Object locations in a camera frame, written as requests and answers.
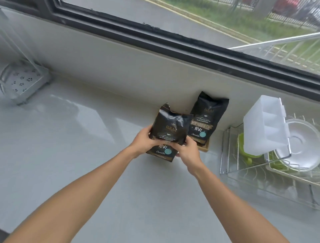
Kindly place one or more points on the person's right thumb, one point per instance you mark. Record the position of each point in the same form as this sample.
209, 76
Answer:
188, 140

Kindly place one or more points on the black window frame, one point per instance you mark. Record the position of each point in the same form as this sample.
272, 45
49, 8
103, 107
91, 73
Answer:
175, 42

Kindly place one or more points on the black coffee bag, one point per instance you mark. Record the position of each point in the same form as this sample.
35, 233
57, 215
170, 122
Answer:
205, 117
170, 134

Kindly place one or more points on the person's left hand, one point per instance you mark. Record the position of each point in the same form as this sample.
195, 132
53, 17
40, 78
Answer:
140, 143

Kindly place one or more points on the person's right hand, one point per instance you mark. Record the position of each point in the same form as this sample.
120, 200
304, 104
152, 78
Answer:
190, 153

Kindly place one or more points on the person's left thumb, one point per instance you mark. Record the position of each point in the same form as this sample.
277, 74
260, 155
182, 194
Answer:
149, 130

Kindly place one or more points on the wooden tray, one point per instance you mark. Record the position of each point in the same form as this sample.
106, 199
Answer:
204, 147

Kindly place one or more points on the person's left forearm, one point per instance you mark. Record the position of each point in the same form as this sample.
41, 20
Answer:
70, 197

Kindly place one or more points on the white round plate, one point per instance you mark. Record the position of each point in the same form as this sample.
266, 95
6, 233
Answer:
301, 144

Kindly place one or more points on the sealed black coffee bag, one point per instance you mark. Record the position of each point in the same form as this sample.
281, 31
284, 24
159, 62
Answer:
205, 117

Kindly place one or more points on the white plastic cutlery holder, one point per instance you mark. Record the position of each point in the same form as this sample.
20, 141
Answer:
265, 126

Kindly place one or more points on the metal railing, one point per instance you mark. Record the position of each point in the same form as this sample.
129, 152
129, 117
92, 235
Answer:
277, 47

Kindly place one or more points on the person's right forearm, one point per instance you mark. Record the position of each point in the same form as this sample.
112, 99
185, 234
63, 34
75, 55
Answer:
236, 209

